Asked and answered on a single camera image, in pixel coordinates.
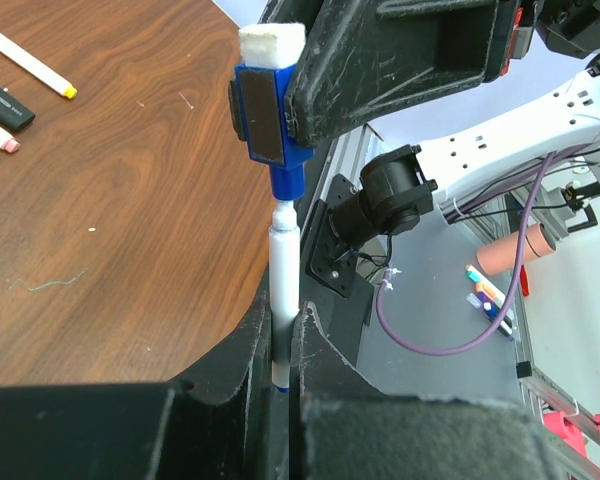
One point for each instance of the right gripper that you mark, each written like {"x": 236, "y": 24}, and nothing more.
{"x": 570, "y": 28}

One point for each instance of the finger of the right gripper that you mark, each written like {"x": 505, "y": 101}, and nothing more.
{"x": 366, "y": 59}

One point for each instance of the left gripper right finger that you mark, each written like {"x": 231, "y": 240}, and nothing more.
{"x": 342, "y": 427}

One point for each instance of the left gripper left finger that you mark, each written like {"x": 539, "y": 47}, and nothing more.
{"x": 208, "y": 422}

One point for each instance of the blue pen cap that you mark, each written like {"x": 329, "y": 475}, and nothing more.
{"x": 269, "y": 54}

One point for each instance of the white purple-tip pen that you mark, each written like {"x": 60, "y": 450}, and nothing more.
{"x": 284, "y": 288}

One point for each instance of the black orange highlighter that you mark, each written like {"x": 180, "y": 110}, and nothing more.
{"x": 14, "y": 116}

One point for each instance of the white yellow pen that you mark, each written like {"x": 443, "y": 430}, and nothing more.
{"x": 37, "y": 68}

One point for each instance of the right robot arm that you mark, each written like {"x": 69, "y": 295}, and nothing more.
{"x": 399, "y": 187}

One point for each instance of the pink cylinder container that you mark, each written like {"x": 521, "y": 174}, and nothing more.
{"x": 500, "y": 255}

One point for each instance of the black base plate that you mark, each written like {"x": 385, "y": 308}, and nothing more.
{"x": 329, "y": 278}

